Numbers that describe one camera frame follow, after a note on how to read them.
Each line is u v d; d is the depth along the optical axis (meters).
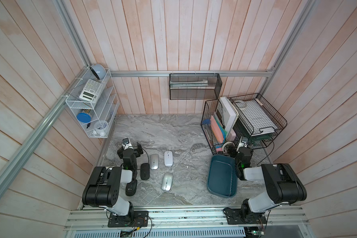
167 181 0.84
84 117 0.76
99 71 0.82
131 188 0.82
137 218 0.73
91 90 0.77
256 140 0.92
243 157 0.72
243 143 0.79
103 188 0.45
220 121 0.98
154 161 0.93
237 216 0.73
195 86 0.88
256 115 0.93
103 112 0.82
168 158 0.93
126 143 0.78
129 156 0.70
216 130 1.03
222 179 0.89
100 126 0.90
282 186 0.46
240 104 0.98
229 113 0.86
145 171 0.88
